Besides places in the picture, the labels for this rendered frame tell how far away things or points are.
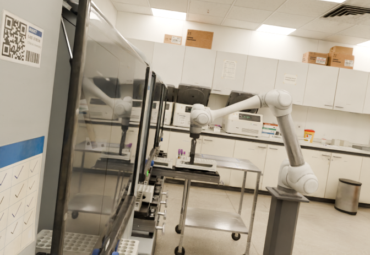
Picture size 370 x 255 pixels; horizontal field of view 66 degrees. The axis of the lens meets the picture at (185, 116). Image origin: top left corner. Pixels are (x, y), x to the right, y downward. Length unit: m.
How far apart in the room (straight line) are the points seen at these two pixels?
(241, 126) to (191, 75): 1.15
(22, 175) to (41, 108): 0.06
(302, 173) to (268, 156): 2.56
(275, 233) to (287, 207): 0.22
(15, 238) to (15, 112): 0.10
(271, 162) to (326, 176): 0.92
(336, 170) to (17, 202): 5.01
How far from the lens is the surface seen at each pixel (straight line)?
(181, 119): 4.37
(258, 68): 4.86
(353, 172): 5.29
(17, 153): 0.25
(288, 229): 2.44
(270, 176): 4.75
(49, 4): 0.27
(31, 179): 0.28
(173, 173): 2.07
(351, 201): 4.93
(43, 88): 0.27
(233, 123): 4.47
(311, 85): 5.15
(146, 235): 1.28
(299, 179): 2.13
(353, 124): 5.92
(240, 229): 2.67
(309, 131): 5.18
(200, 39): 4.81
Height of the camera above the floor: 1.31
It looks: 3 degrees down
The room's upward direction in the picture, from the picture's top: 8 degrees clockwise
